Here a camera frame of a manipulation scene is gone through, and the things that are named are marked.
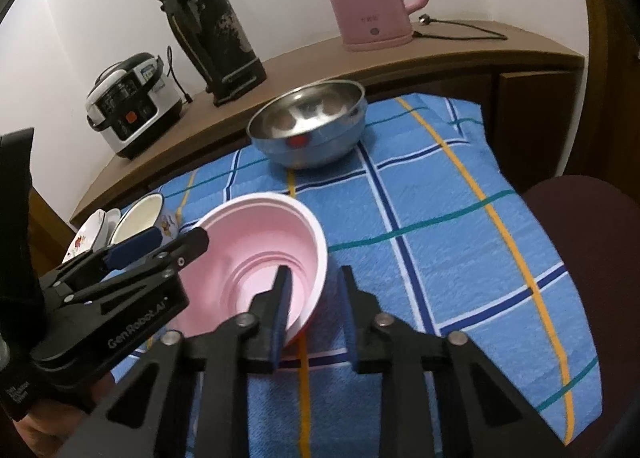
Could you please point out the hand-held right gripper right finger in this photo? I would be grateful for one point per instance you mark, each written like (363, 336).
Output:
(350, 323)

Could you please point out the person's left hand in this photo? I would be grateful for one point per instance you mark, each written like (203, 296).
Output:
(55, 423)

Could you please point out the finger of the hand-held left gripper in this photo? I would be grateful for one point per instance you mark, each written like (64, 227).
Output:
(192, 244)
(135, 247)

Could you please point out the white enamel bowl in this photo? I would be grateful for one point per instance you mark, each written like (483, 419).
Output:
(137, 218)

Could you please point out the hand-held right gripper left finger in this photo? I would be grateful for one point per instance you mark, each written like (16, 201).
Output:
(280, 323)

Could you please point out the wooden door frame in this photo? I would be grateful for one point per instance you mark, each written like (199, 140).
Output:
(612, 78)

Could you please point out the pink plastic bowl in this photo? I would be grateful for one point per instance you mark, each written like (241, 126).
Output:
(260, 248)

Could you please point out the dark red chair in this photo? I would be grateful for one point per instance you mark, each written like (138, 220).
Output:
(590, 288)

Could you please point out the stainless steel bowl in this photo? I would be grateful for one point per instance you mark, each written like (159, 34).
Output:
(310, 123)

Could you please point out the silver black rice cooker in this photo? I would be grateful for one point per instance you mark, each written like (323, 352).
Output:
(135, 108)

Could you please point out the blue plaid tablecloth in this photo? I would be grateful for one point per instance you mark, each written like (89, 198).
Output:
(440, 198)

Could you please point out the tall black thermos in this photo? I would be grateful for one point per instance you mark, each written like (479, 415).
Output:
(210, 28)

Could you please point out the brown wooden sideboard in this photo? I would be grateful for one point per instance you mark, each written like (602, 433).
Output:
(310, 63)

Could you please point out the white floral plate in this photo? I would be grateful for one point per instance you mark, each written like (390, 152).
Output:
(82, 238)

